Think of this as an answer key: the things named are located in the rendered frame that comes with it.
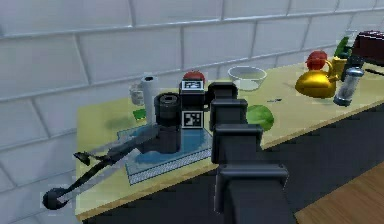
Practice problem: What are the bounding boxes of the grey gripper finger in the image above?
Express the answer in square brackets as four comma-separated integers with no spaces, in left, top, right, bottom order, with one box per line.
[73,125,160,167]
[41,139,150,211]

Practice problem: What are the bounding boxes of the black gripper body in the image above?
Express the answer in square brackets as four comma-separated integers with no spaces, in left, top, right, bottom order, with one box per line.
[142,92,183,155]

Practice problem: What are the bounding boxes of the yellow-topped black kitchen counter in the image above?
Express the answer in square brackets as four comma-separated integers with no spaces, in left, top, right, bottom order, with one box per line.
[74,61,384,224]

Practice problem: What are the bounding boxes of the white paper towel roll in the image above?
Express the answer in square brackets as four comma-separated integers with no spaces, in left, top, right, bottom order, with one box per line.
[140,75,161,126]

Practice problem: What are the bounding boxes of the small green sponge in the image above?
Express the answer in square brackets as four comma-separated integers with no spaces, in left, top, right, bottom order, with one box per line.
[132,108,148,121]

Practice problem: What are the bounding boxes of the clear glass cup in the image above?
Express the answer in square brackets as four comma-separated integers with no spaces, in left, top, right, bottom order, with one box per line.
[128,82,145,107]

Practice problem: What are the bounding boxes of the red tomato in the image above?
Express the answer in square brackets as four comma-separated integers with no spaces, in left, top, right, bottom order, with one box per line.
[182,69,207,83]

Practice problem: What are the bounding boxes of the white bowl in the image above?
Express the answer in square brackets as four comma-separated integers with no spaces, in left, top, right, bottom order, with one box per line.
[227,65,269,92]

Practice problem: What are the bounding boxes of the green lettuce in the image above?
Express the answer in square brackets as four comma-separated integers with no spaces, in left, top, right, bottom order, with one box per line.
[246,104,276,132]

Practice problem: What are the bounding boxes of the yellow kettle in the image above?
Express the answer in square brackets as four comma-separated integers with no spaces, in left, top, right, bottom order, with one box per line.
[294,57,348,100]

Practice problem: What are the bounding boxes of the silver salt shaker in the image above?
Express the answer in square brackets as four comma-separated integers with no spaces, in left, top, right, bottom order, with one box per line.
[332,66,365,108]

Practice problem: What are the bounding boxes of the dark grey pepper shaker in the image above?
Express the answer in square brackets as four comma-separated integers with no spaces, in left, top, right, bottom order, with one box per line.
[341,54,366,81]

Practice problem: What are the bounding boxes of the black knife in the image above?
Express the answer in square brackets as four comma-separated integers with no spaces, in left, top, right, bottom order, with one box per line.
[364,67,384,77]

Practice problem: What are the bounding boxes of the dark red toaster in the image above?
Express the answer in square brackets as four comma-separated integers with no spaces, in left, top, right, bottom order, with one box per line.
[351,30,384,67]

